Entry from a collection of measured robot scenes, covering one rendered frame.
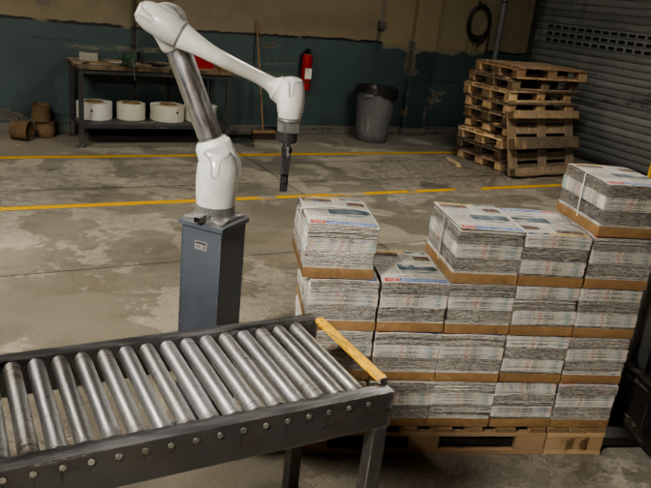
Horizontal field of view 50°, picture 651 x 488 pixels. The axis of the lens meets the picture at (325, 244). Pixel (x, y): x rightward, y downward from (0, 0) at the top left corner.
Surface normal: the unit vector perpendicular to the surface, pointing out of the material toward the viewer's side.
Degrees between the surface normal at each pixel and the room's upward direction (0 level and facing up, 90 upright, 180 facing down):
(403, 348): 90
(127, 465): 90
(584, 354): 90
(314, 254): 92
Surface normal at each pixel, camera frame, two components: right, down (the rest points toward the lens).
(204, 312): -0.41, 0.26
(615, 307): 0.15, 0.34
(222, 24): 0.47, 0.34
